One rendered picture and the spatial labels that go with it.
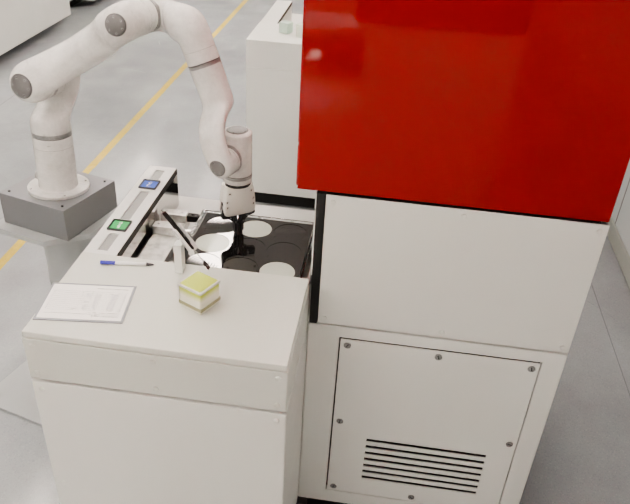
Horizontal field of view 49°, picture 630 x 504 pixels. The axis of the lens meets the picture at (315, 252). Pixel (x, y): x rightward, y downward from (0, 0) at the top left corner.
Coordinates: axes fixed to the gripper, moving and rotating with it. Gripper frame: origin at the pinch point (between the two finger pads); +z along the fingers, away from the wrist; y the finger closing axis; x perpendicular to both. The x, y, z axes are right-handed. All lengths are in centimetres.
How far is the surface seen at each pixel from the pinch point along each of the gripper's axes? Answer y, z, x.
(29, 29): -14, 77, -508
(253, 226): -5.8, 2.0, -1.4
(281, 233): -12.0, 2.1, 5.7
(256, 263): 1.9, 2.0, 17.7
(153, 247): 25.0, 4.0, -5.2
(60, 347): 59, -1, 35
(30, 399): 66, 91, -51
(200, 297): 27, -10, 41
